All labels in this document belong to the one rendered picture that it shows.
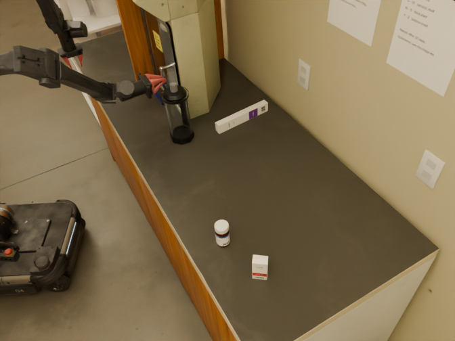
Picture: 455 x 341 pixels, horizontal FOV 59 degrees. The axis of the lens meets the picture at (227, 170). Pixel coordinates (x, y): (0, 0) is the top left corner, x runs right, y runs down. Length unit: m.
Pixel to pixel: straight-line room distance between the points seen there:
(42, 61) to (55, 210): 1.42
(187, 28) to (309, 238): 0.90
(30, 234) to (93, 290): 0.48
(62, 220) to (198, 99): 1.18
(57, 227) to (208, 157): 1.19
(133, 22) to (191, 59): 0.39
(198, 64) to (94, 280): 1.43
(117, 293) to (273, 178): 1.27
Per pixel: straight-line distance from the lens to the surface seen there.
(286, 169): 1.60
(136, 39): 2.00
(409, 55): 1.29
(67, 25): 1.96
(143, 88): 1.71
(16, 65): 1.33
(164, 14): 1.58
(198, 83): 1.77
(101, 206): 2.87
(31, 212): 2.70
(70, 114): 3.75
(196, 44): 1.68
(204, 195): 1.52
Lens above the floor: 2.09
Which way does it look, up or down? 46 degrees down
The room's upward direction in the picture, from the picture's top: 5 degrees counter-clockwise
